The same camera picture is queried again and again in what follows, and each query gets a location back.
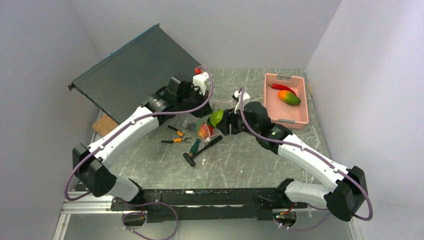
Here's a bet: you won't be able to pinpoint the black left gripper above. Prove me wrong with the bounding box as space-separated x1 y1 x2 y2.
176 87 214 119

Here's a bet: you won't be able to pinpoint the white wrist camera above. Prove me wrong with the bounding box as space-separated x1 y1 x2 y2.
192 67 211 96
232 89 251 114

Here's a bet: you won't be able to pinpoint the green lime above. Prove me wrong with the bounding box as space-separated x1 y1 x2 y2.
209 109 224 128

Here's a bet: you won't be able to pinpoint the orange handled pliers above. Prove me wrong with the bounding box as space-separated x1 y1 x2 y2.
161 125 191 144

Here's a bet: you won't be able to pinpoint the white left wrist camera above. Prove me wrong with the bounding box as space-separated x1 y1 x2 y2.
192 67 211 96

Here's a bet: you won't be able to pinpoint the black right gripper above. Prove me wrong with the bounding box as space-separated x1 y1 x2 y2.
216 103 260 137

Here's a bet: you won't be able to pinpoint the clear zip top bag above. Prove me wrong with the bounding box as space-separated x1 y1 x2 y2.
182 99 236 143

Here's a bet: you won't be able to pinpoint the red tomato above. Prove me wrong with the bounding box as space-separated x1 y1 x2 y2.
197 124 214 141

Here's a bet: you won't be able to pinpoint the orange green mango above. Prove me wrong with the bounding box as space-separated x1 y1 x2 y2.
277 90 302 106

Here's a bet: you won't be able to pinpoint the red chili pepper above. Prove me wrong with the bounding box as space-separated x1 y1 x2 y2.
269 83 297 96

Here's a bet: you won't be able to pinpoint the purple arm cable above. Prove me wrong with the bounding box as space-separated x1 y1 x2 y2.
238 87 374 232
64 65 215 240

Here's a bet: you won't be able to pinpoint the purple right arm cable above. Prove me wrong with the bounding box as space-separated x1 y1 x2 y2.
238 87 374 232

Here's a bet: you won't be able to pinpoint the green chili pepper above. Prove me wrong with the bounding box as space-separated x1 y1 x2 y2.
194 118 204 133

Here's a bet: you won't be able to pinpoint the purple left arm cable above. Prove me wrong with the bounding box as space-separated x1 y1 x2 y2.
64 65 215 240

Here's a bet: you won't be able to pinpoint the wooden block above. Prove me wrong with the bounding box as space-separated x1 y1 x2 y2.
92 115 118 136

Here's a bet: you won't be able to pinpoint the pink plastic basket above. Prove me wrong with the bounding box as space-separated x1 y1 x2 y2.
263 73 309 129

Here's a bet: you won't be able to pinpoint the green handled screwdriver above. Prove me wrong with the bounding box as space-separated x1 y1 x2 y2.
188 138 201 156

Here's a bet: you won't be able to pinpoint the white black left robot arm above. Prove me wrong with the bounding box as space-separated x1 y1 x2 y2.
64 71 215 210

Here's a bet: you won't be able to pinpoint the black hammer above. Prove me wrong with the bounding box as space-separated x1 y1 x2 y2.
182 135 223 167

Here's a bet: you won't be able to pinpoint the dark flat network switch box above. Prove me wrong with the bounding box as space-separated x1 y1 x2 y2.
68 24 200 124

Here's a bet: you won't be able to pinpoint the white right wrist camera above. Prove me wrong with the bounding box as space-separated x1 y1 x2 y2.
232 89 251 114

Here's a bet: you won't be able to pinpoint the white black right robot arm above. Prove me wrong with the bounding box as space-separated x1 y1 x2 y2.
207 101 373 222

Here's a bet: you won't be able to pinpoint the aluminium frame rail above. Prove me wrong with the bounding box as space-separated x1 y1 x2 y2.
53 194 113 240

